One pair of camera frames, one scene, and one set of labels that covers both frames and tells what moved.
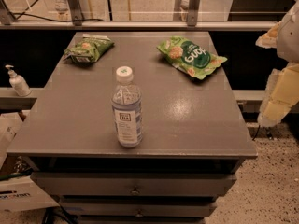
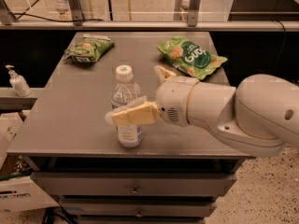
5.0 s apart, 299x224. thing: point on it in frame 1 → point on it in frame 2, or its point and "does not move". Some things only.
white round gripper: [290, 37] → [172, 99]
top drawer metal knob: [135, 190] does not move
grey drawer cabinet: [135, 128] does not move
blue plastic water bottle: [126, 100] does not move
